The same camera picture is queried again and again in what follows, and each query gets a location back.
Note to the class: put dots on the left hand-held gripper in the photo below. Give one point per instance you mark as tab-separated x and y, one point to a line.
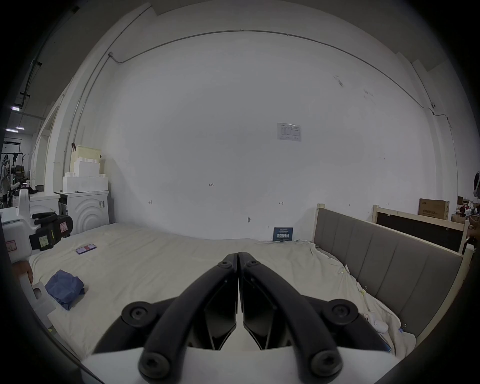
18	232

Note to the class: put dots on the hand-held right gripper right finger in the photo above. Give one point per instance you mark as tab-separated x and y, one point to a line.
300	322

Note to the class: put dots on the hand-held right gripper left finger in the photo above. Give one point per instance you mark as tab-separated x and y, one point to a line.
176	322

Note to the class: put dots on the person's left hand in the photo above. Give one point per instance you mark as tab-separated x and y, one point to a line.
23	270

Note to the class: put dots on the phone with purple screen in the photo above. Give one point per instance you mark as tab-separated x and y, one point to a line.
86	248

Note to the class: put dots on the white washing machine with boxes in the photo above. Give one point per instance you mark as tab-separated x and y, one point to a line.
88	206

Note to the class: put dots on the bed with beige sheet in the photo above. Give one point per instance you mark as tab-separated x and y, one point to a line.
168	262

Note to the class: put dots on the dark blue garment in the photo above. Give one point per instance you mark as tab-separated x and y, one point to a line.
64	287

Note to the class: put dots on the small white hand controller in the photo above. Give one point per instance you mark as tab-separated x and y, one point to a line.
378	323

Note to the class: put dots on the dark blue card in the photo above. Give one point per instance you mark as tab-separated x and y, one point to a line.
282	234

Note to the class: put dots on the grey padded headboard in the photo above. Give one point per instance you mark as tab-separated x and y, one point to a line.
393	270

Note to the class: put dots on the brown carton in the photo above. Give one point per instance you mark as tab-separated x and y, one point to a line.
434	211

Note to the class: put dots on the wooden frame with black panel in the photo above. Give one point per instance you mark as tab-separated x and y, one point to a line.
416	227

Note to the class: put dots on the paper notice on wall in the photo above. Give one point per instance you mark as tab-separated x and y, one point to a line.
288	132

